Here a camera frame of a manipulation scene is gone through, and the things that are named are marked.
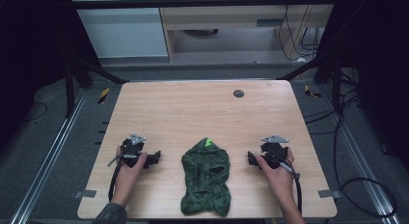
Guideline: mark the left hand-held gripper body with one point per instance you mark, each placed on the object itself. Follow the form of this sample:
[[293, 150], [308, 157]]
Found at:
[[132, 149]]

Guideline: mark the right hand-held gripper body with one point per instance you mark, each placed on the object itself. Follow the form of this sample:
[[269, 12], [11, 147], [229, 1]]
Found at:
[[274, 151]]

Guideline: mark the green knit balaclava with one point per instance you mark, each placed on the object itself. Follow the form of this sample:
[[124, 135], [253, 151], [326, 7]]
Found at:
[[205, 182]]

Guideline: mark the person's left hand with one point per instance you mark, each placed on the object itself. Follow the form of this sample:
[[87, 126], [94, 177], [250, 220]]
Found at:
[[127, 180]]

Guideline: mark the person's right hand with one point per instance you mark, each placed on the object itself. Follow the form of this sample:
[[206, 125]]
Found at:
[[280, 182]]

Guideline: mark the black yellow hazard tape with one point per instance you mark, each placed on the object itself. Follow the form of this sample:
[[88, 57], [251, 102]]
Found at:
[[103, 95], [311, 92]]

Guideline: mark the round grey table grommet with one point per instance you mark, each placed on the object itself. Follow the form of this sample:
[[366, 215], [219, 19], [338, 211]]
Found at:
[[238, 93]]

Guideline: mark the white cabinet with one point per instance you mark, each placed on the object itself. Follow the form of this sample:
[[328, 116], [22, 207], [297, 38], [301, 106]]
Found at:
[[122, 31]]

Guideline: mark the black curtain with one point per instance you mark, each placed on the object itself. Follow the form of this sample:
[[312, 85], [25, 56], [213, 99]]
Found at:
[[29, 56], [379, 63]]

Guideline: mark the light wooden desk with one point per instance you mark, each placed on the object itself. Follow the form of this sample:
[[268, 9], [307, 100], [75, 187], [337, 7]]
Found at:
[[225, 16]]

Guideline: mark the grey table bracket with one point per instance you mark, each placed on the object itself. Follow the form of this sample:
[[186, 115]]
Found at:
[[328, 193], [85, 193]]

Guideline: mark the black diagonal frame strut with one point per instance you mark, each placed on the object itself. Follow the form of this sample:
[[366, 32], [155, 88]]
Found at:
[[99, 71], [305, 67]]

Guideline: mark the black upright frame post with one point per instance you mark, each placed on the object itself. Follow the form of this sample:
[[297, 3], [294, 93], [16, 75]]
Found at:
[[337, 85], [69, 92]]

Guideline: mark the aluminium floor rail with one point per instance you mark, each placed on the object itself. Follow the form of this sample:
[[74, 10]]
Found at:
[[363, 166], [48, 162]]

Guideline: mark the black horizontal frame bar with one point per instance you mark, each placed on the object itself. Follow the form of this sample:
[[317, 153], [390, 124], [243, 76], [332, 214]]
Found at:
[[199, 3]]

